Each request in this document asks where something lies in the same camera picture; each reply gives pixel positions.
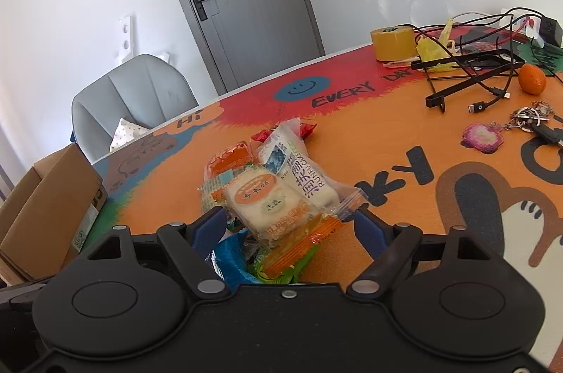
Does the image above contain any white orange rice cake packet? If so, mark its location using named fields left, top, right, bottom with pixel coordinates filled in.
left=222, top=166, right=344, bottom=270

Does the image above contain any grey upholstered chair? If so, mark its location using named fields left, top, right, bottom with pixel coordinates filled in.
left=71, top=53, right=200, bottom=165

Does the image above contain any green printed clear snack packet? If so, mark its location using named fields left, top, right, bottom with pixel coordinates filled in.
left=198, top=168, right=232, bottom=221

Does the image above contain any red cable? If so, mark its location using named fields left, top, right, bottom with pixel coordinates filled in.
left=455, top=20, right=531, bottom=36

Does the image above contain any cardboard box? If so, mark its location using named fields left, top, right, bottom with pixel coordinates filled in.
left=0, top=143, right=109, bottom=286

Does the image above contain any white power adapter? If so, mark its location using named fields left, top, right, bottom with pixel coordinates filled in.
left=523, top=16, right=546, bottom=48

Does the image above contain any colourful printed table mat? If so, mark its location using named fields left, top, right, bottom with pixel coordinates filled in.
left=90, top=19, right=563, bottom=373

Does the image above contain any brown tape roll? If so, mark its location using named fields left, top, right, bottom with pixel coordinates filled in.
left=370, top=25, right=418, bottom=63

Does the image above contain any blue snack packet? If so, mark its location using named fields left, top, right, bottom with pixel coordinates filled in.
left=207, top=229, right=261, bottom=291

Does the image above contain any orange snack packet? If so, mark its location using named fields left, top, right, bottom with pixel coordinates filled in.
left=207, top=141, right=252, bottom=181

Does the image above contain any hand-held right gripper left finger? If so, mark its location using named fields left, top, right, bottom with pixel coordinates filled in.
left=87, top=205, right=230, bottom=300

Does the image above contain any pink pixel keychain charm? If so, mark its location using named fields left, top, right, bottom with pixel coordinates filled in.
left=461, top=122, right=506, bottom=154

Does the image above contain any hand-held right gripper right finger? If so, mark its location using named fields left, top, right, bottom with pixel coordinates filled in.
left=346, top=207, right=499, bottom=299

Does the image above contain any black usb cable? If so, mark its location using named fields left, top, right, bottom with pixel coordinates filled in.
left=468, top=6, right=551, bottom=114
left=413, top=23, right=512, bottom=99

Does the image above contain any grey door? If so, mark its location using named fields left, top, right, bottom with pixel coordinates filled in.
left=150, top=0, right=327, bottom=96

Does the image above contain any black metal stand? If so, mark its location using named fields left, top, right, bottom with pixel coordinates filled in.
left=411, top=51, right=527, bottom=110

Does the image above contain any black door handle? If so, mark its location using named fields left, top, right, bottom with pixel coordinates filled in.
left=189, top=0, right=215, bottom=22

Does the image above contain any white dotted pillow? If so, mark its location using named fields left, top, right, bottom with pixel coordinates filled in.
left=108, top=117, right=153, bottom=154

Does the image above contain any bright green snack packet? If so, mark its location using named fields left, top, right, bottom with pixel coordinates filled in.
left=248, top=243, right=322, bottom=285

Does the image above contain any black power adapter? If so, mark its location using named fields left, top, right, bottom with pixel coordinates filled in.
left=539, top=15, right=563, bottom=48

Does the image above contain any bunch of keys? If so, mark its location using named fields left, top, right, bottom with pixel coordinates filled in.
left=490, top=101, right=563, bottom=146

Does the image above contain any yellow plastic bag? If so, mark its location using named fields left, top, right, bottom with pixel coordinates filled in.
left=416, top=19, right=458, bottom=74

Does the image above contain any dark flat pad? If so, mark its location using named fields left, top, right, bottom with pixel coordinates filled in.
left=460, top=27, right=529, bottom=55

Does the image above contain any red snack packet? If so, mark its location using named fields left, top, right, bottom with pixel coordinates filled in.
left=251, top=120, right=318, bottom=146

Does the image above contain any orange tangerine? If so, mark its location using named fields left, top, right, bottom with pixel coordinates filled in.
left=518, top=64, right=548, bottom=96

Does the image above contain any white cake packet blue picture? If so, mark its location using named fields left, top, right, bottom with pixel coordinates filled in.
left=257, top=118, right=368, bottom=224

